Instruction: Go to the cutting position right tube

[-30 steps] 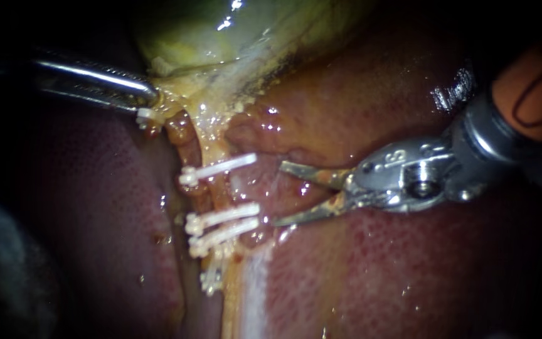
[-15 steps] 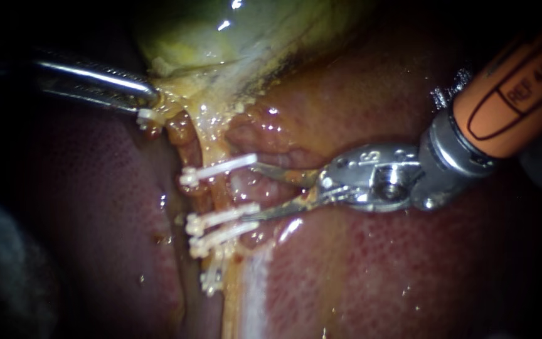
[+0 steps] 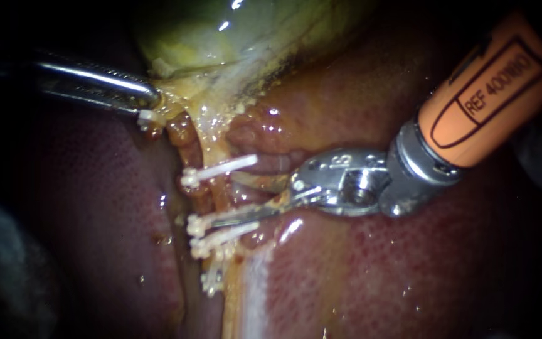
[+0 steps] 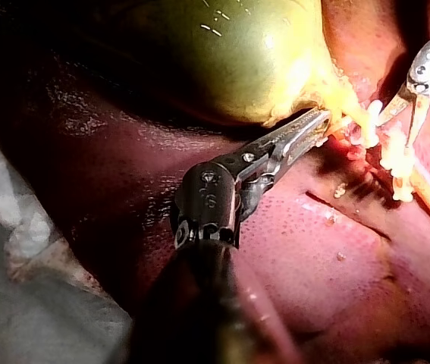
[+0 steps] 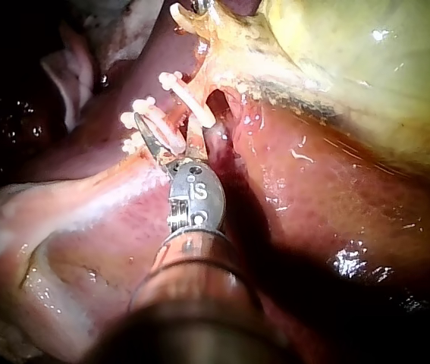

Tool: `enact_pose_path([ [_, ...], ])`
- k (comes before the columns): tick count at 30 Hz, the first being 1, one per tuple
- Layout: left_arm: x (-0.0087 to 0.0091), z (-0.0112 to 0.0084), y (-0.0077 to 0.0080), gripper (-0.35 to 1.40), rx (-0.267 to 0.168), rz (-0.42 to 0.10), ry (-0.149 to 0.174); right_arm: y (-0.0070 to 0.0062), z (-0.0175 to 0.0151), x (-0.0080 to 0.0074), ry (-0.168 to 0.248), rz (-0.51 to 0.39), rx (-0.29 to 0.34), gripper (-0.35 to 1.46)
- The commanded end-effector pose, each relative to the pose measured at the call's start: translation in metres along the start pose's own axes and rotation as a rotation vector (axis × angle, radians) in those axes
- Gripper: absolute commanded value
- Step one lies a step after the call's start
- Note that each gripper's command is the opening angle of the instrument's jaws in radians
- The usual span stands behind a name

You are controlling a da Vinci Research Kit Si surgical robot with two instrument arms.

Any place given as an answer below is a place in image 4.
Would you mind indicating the left arm instrument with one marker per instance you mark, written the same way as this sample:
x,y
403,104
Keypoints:
x,y
214,197

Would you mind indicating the white cloth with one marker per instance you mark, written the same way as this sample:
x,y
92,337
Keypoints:
x,y
29,303

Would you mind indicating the dark left arm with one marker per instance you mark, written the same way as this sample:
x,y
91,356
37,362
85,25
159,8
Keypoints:
x,y
207,303

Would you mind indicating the left arm instrument jaw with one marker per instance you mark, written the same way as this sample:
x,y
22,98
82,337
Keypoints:
x,y
305,146
298,125

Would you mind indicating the thin tube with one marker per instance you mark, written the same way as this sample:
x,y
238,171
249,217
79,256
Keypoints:
x,y
340,125
353,113

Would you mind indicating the white clip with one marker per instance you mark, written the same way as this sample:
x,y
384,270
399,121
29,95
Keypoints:
x,y
402,189
373,125
398,155

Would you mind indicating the gallbladder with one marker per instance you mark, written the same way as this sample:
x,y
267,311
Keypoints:
x,y
237,64

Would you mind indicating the right arm instrument jaw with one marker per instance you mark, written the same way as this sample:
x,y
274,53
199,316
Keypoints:
x,y
394,108
416,121

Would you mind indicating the dark red liver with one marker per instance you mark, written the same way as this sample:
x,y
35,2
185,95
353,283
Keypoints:
x,y
313,265

